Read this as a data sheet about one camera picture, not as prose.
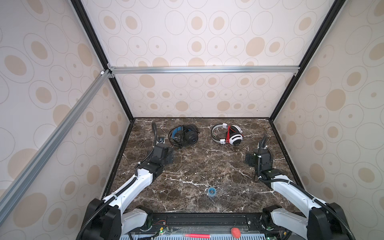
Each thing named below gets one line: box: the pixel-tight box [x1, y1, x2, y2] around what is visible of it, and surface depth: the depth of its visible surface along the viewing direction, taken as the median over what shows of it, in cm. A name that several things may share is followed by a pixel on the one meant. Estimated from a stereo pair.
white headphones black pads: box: [211, 123, 243, 146], surface depth 105 cm
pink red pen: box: [184, 233, 211, 239], surface depth 71 cm
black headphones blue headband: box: [168, 124, 200, 149], surface depth 105 cm
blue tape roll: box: [208, 187, 217, 197], surface depth 85 cm
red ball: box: [231, 227, 241, 239], surface depth 70 cm
